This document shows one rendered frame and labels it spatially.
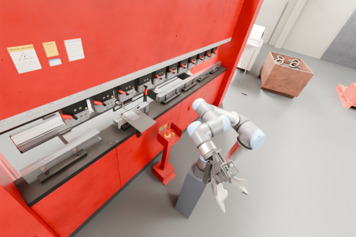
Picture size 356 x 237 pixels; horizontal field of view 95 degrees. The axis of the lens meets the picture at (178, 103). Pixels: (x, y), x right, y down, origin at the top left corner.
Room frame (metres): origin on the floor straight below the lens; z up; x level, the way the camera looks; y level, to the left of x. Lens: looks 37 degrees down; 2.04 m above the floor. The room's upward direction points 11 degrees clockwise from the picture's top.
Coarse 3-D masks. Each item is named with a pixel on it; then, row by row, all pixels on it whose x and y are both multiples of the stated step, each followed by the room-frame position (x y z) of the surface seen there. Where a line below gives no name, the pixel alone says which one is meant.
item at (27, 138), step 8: (136, 96) 1.50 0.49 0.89; (88, 104) 1.11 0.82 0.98; (96, 112) 1.08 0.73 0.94; (104, 112) 1.14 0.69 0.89; (48, 120) 0.84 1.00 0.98; (56, 120) 0.86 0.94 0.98; (88, 120) 1.01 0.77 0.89; (32, 128) 0.74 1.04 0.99; (40, 128) 0.75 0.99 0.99; (48, 128) 0.77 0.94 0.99; (56, 128) 0.79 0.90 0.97; (64, 128) 0.83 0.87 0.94; (72, 128) 0.88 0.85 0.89; (16, 136) 0.65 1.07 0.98; (24, 136) 0.66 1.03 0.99; (32, 136) 0.67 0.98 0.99; (40, 136) 0.70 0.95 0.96; (48, 136) 0.73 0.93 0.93; (16, 144) 0.59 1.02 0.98; (24, 144) 0.61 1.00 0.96; (32, 144) 0.64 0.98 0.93
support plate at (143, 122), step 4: (136, 108) 1.17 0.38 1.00; (136, 112) 1.12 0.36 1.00; (140, 112) 1.13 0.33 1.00; (124, 116) 1.03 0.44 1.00; (140, 116) 1.07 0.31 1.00; (144, 116) 1.08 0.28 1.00; (148, 116) 1.09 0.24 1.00; (136, 120) 1.02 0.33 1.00; (140, 120) 1.03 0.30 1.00; (144, 120) 1.04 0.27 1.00; (148, 120) 1.05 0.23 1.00; (152, 120) 1.06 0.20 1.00; (132, 124) 0.96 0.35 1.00; (136, 124) 0.97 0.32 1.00; (140, 124) 0.98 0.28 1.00; (144, 124) 0.99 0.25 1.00; (148, 124) 1.00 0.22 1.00; (152, 124) 1.01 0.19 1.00; (136, 128) 0.93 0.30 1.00; (140, 128) 0.94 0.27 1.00; (144, 128) 0.94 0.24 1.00; (140, 132) 0.90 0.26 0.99
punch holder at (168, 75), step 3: (174, 63) 1.60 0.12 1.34; (177, 63) 1.65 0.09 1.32; (168, 66) 1.53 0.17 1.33; (171, 66) 1.56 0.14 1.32; (174, 66) 1.60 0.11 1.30; (168, 69) 1.52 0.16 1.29; (174, 69) 1.61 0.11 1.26; (165, 72) 1.55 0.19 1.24; (168, 72) 1.53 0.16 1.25; (171, 72) 1.56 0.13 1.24; (165, 75) 1.55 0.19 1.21; (168, 75) 1.53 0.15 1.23; (171, 75) 1.57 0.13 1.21; (174, 75) 1.62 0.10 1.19; (168, 78) 1.54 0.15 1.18
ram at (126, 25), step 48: (0, 0) 0.61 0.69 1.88; (48, 0) 0.74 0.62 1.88; (96, 0) 0.93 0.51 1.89; (144, 0) 1.21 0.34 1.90; (192, 0) 1.71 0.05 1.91; (240, 0) 2.79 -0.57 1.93; (0, 48) 0.56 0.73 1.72; (96, 48) 0.89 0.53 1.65; (144, 48) 1.22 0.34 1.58; (192, 48) 1.87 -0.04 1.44; (0, 96) 0.49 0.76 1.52; (48, 96) 0.63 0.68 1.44
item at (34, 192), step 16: (208, 80) 2.27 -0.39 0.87; (160, 112) 1.32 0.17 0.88; (112, 128) 0.98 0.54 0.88; (96, 144) 0.78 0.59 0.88; (112, 144) 0.81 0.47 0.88; (80, 160) 0.62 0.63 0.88; (96, 160) 0.67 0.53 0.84; (64, 176) 0.49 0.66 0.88; (32, 192) 0.37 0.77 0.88; (48, 192) 0.39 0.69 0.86
